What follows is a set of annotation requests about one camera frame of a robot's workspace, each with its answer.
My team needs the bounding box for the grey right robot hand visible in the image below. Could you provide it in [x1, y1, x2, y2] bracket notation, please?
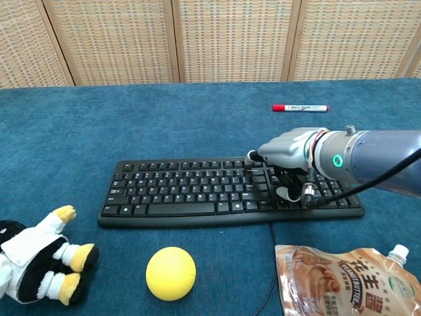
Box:
[243, 126, 330, 202]

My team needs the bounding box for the black computer keyboard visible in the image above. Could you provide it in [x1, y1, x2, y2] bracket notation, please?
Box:
[97, 156, 365, 230]

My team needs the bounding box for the red whiteboard marker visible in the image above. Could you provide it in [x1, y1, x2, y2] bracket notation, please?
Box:
[272, 104, 330, 113]

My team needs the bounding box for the blue table cloth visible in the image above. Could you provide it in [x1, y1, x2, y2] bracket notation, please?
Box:
[0, 77, 421, 316]

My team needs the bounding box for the woven folding screen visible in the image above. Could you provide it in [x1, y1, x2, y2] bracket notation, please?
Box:
[0, 0, 421, 90]

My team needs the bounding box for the peanut butter spout pouch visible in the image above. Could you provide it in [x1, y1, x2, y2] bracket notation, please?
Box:
[274, 244, 421, 316]

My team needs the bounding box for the yellow foam ball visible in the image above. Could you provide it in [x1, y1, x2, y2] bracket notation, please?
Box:
[145, 246, 197, 302]

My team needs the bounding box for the penguin plush toy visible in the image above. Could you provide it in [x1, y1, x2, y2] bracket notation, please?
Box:
[0, 205, 100, 306]

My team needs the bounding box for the black robot hand cable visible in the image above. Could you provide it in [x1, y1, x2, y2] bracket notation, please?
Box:
[301, 151, 421, 211]

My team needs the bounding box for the thin black cable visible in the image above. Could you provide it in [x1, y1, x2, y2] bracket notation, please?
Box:
[253, 223, 279, 316]

